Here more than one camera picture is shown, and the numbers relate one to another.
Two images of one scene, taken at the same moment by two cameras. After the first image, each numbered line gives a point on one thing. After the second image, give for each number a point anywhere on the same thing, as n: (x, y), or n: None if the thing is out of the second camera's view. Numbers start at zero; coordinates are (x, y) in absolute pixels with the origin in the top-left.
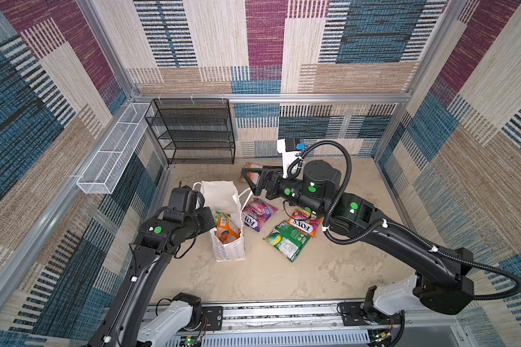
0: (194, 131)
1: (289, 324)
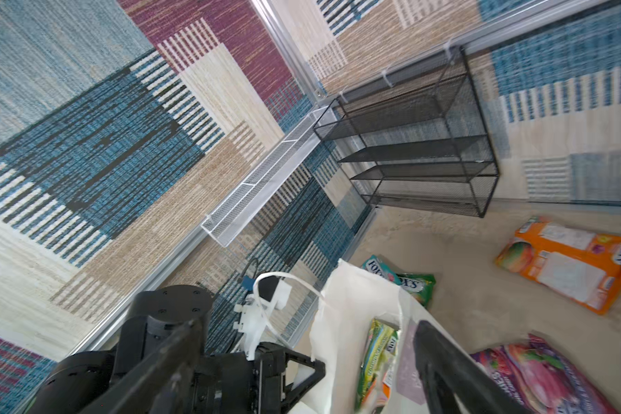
0: (419, 141)
1: None
